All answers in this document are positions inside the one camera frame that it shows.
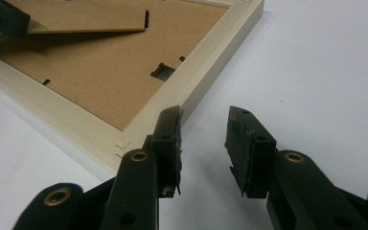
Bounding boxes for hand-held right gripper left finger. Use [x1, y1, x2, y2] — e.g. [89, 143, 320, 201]
[149, 105, 184, 198]

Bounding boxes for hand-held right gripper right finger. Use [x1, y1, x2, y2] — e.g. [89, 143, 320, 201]
[224, 105, 278, 199]

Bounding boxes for brown frame backing board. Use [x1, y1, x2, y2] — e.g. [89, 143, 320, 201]
[0, 0, 229, 131]

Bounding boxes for wooden picture frame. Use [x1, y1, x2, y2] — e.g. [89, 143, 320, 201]
[0, 0, 265, 175]

